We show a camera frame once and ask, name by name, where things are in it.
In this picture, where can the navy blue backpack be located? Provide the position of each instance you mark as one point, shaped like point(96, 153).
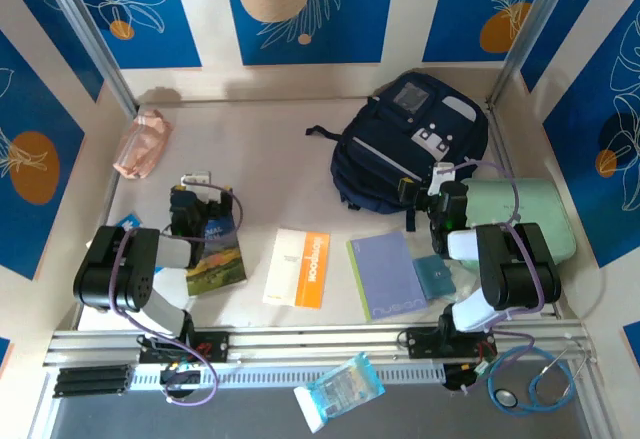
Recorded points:
point(380, 159)

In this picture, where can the Animal Farm paperback book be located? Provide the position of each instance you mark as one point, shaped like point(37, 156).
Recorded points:
point(220, 264)

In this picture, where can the pink mesh pencil case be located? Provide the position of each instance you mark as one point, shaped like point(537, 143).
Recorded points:
point(142, 144)

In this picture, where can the small teal snap wallet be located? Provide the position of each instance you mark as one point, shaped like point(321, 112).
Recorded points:
point(435, 276)

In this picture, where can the purple notebook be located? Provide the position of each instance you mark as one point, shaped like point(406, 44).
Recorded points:
point(387, 274)

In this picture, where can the orange and white notebook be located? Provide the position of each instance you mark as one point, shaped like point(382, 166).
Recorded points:
point(310, 274)

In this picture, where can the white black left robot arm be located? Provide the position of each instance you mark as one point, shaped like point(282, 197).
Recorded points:
point(125, 269)

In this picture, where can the mint green zip case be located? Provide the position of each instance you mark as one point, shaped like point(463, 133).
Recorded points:
point(540, 214)

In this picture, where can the small clear plastic bag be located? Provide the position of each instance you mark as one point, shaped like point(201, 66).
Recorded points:
point(465, 284)

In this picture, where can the black connector box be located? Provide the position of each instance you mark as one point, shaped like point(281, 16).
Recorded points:
point(455, 379)
point(187, 379)

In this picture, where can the black aluminium profile block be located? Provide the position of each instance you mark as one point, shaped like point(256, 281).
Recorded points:
point(92, 381)

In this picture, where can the blue stethoscope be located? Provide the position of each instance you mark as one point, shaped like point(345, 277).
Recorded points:
point(505, 398)

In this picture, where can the blue wet wipes packet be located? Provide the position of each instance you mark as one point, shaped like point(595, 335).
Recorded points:
point(340, 389)

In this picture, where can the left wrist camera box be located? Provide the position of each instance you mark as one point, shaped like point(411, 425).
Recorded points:
point(196, 179)

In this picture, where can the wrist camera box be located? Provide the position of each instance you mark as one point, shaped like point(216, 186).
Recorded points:
point(196, 179)
point(443, 175)

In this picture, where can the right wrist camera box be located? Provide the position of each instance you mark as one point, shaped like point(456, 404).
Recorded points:
point(443, 175)

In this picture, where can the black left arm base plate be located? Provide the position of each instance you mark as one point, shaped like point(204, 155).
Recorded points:
point(215, 346)

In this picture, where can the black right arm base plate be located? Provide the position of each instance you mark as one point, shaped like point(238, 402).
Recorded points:
point(420, 341)

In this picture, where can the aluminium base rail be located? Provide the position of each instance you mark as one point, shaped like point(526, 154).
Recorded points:
point(325, 339)

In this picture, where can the aluminium frame post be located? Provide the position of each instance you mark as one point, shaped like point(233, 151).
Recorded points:
point(85, 24)
point(535, 24)

